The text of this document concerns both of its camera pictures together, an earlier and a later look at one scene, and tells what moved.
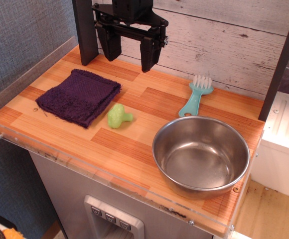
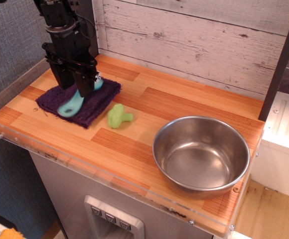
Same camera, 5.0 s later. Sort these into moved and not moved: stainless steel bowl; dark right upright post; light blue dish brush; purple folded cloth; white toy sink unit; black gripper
Moved: black gripper; light blue dish brush
Not moved: dark right upright post; white toy sink unit; purple folded cloth; stainless steel bowl
